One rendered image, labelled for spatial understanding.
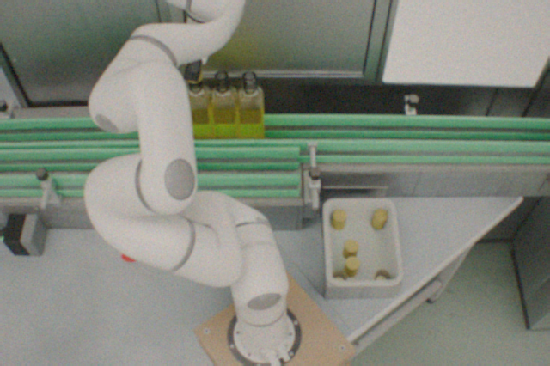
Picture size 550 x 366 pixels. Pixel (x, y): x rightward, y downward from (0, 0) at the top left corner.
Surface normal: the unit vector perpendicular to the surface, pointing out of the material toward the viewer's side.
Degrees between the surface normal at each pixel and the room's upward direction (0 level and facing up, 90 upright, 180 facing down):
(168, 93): 49
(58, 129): 90
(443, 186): 90
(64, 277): 0
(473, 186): 90
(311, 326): 5
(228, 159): 90
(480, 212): 0
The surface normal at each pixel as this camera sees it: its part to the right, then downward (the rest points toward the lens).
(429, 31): 0.00, 0.84
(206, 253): 0.73, 0.10
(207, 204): 0.15, -0.63
